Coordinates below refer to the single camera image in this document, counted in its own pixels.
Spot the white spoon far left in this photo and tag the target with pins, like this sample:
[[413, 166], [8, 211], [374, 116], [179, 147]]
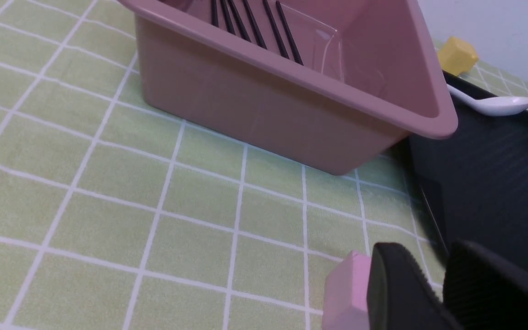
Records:
[[494, 106]]

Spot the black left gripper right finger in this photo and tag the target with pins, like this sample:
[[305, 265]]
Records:
[[484, 291]]

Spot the yellow wooden cube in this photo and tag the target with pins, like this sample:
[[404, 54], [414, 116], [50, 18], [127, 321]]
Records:
[[457, 56]]

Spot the black chopstick in bin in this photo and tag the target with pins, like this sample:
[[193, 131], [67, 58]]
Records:
[[292, 44]]

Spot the pink plastic bin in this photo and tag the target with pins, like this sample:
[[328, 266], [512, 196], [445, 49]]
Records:
[[370, 76]]

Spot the black serving tray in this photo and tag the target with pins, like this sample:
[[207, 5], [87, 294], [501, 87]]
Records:
[[475, 183]]

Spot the pink block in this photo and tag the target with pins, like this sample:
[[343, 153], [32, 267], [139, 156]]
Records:
[[345, 294]]

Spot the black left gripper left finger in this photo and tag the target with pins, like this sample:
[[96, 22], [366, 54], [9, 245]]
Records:
[[399, 296]]

